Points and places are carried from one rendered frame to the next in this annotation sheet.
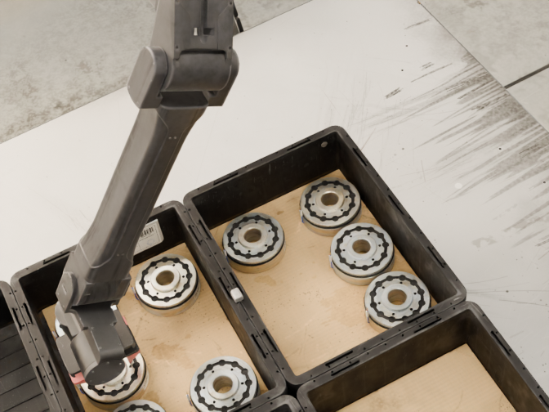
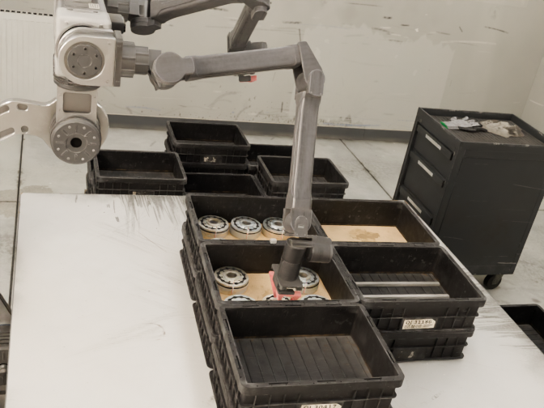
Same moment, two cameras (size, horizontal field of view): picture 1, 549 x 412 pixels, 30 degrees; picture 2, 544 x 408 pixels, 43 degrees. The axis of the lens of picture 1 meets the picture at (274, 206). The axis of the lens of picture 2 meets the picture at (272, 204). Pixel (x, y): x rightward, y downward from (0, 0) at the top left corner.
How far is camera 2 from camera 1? 207 cm
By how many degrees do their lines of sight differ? 69
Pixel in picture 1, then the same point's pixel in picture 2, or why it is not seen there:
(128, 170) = (309, 138)
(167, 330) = (255, 291)
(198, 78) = not seen: hidden behind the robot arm
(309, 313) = not seen: hidden behind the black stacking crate
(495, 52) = not seen: outside the picture
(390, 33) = (74, 206)
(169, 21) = (312, 58)
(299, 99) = (93, 244)
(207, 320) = (256, 278)
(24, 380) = (262, 345)
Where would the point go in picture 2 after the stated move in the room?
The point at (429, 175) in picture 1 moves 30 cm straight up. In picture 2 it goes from (178, 227) to (188, 152)
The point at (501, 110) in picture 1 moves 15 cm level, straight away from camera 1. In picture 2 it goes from (155, 200) to (123, 188)
